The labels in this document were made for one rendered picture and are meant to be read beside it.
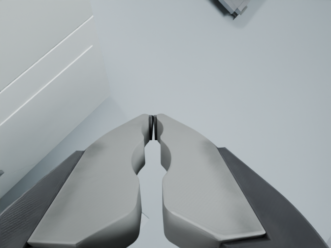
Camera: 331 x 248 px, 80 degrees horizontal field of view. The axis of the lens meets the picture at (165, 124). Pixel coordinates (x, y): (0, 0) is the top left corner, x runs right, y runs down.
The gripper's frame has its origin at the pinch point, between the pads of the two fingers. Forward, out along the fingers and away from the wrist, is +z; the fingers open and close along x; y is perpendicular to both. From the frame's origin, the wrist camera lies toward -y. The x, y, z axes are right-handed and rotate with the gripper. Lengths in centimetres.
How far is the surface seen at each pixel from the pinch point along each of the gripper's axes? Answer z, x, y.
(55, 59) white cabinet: 26.6, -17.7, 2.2
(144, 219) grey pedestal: 61, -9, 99
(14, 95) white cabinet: 22.4, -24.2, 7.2
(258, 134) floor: 100, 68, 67
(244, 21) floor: 139, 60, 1
